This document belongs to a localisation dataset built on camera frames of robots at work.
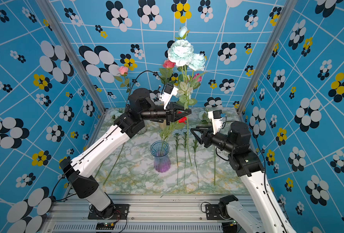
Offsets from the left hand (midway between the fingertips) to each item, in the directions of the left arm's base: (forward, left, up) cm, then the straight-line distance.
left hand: (191, 110), depth 56 cm
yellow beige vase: (+21, +15, -35) cm, 43 cm away
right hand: (-1, -3, -10) cm, 10 cm away
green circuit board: (-33, +42, -49) cm, 73 cm away
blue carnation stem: (+13, +6, -46) cm, 48 cm away
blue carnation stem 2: (+15, 0, -44) cm, 47 cm away
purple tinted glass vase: (-1, +15, -29) cm, 32 cm away
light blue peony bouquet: (+5, +11, -20) cm, 24 cm away
